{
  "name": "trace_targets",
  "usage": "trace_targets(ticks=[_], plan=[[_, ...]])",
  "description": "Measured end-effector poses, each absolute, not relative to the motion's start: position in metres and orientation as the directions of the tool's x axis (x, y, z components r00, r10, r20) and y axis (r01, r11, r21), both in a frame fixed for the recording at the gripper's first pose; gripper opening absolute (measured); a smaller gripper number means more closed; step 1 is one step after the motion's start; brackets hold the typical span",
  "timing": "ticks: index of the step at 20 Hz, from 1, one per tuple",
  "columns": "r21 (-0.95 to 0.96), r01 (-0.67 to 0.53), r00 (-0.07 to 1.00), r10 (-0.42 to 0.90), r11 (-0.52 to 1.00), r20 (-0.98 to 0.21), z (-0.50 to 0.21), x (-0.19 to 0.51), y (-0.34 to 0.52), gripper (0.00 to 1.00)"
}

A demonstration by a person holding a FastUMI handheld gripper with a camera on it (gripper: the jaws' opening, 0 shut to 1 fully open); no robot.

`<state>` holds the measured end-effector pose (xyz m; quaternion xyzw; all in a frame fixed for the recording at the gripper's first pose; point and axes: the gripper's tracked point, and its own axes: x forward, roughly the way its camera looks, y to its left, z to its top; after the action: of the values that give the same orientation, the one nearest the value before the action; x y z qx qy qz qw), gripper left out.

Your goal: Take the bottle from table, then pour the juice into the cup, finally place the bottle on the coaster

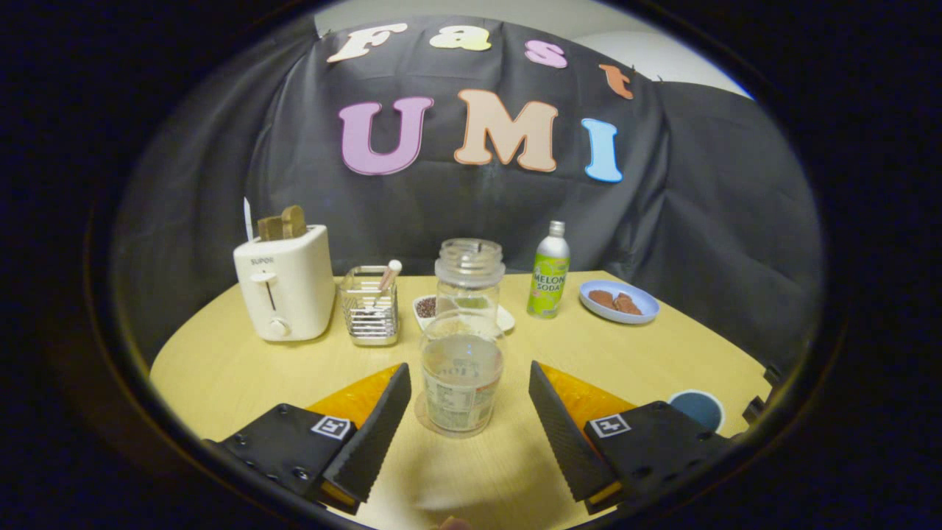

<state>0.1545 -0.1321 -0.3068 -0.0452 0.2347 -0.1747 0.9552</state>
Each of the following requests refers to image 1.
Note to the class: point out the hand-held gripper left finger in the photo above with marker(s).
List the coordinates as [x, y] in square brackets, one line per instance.
[383, 430]

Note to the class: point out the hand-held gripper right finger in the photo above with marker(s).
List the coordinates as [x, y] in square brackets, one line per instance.
[561, 434]

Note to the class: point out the clear labelled cup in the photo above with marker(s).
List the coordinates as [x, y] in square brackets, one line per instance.
[462, 401]

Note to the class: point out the round blue coaster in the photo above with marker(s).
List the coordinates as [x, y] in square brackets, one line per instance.
[695, 408]

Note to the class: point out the green soda bottle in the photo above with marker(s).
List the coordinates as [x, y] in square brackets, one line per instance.
[548, 283]

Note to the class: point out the white square dish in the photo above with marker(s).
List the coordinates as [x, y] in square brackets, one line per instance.
[422, 321]

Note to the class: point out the pile of red beans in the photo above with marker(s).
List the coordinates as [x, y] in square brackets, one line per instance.
[426, 306]

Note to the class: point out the brown food piece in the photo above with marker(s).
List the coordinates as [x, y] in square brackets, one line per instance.
[601, 299]
[628, 304]

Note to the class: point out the pink white utensil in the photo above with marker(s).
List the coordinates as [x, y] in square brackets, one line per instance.
[388, 275]

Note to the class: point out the blue plate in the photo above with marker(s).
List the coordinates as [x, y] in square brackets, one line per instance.
[647, 303]

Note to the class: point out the white toaster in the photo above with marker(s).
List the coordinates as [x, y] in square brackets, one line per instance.
[291, 287]

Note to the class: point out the light wooden table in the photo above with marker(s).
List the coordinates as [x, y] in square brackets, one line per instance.
[221, 368]

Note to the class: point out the clear glass jar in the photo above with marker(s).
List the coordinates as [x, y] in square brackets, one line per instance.
[469, 266]

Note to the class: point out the black clamp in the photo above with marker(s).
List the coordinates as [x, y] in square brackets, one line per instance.
[756, 410]
[772, 375]

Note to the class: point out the brown bread slice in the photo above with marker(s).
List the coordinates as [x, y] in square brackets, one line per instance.
[270, 228]
[294, 221]

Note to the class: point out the black backdrop cloth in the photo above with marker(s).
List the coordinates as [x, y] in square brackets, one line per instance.
[441, 199]

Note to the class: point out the thin white stick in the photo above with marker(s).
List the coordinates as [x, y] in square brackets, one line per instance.
[248, 219]

